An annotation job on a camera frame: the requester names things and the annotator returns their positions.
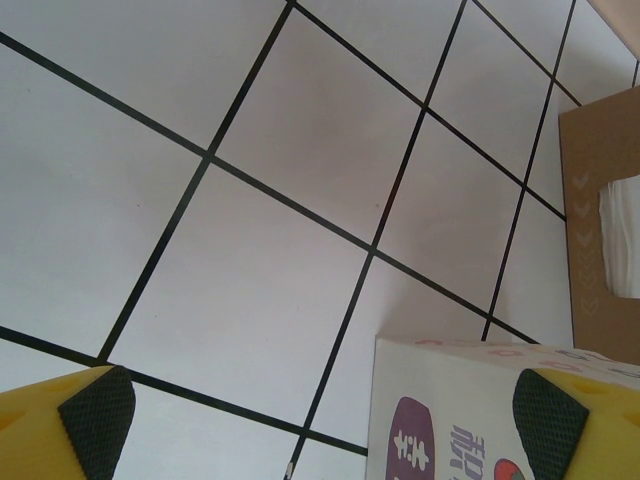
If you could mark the white printed paper bag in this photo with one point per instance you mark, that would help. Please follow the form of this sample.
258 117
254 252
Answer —
450 390

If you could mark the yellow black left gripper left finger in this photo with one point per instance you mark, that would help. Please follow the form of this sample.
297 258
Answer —
40 435

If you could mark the brown cardboard tissue box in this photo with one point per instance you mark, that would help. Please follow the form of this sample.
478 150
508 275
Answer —
580 200

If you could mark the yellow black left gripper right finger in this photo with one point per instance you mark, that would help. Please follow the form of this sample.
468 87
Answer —
610 430

